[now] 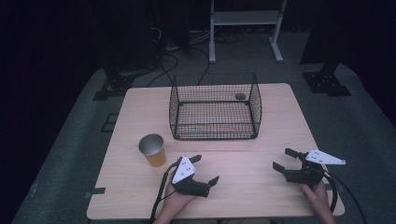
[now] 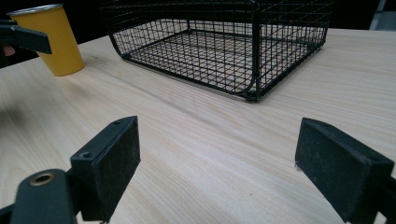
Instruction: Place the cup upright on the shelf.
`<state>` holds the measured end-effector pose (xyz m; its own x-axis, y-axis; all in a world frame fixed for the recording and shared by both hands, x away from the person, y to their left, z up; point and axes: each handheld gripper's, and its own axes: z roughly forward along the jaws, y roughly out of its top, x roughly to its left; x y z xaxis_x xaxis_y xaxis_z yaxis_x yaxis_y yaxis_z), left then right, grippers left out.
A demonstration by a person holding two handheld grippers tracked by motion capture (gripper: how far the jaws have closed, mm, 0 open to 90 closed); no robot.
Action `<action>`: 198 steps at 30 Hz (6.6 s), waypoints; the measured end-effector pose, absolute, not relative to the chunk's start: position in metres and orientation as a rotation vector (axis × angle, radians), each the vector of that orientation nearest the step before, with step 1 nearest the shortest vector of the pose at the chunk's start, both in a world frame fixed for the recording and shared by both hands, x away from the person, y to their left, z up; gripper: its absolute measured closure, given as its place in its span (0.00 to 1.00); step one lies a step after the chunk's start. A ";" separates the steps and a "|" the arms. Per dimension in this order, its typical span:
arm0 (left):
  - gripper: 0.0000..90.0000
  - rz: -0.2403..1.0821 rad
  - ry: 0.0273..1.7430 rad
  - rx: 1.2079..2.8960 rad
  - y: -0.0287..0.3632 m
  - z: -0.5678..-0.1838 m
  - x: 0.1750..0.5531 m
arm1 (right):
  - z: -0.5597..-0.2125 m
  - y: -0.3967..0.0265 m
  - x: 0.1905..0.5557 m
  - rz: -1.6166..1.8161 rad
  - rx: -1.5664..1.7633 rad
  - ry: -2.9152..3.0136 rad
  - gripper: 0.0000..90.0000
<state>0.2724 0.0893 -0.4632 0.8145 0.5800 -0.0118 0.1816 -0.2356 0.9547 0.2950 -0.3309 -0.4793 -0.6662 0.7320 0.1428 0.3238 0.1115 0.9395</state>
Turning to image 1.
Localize person's left hand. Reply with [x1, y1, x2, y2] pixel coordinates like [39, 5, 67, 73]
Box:
[161, 174, 198, 220]

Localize orange paper cup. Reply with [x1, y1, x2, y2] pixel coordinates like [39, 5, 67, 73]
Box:
[138, 133, 167, 168]

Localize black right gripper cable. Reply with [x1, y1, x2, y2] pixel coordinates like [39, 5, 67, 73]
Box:
[321, 170, 368, 224]

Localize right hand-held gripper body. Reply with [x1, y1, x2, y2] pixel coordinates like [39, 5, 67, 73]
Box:
[282, 148, 347, 189]

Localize black wire mesh basket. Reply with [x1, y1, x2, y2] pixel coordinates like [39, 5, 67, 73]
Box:
[168, 73, 263, 141]

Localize black tape strip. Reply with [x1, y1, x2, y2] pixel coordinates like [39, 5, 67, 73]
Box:
[84, 187, 106, 200]

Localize white metal stand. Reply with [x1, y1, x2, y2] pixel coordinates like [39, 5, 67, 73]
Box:
[208, 0, 288, 64]

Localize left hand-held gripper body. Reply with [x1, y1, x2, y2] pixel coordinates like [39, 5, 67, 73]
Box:
[171, 156, 211, 198]

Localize black floor cables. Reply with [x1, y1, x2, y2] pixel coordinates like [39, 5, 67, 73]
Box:
[145, 26, 247, 89]

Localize person's right hand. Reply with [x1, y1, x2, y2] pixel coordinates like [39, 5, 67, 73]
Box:
[299, 180, 332, 217]

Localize black floor stand base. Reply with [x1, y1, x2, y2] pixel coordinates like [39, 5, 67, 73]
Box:
[301, 60, 353, 98]
[92, 62, 135, 102]

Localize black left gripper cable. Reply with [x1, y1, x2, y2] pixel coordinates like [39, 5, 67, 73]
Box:
[149, 161, 183, 224]

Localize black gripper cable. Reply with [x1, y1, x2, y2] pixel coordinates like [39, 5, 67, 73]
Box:
[321, 170, 368, 224]
[149, 161, 183, 224]

